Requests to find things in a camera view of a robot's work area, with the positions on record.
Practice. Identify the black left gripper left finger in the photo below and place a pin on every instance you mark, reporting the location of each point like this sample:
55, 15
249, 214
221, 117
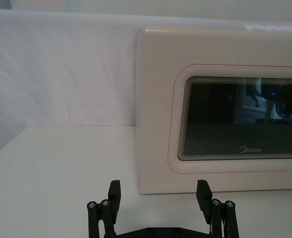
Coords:
113, 198

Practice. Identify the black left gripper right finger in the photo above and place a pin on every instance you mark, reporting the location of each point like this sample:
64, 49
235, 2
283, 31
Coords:
204, 198

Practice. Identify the white table cloth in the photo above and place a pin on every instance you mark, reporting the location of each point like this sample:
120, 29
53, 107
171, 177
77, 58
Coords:
49, 173

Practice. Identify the cream microwave oven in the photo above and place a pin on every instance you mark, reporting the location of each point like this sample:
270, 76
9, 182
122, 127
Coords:
158, 111

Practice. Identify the white curtain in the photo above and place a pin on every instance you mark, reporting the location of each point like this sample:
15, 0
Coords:
61, 74

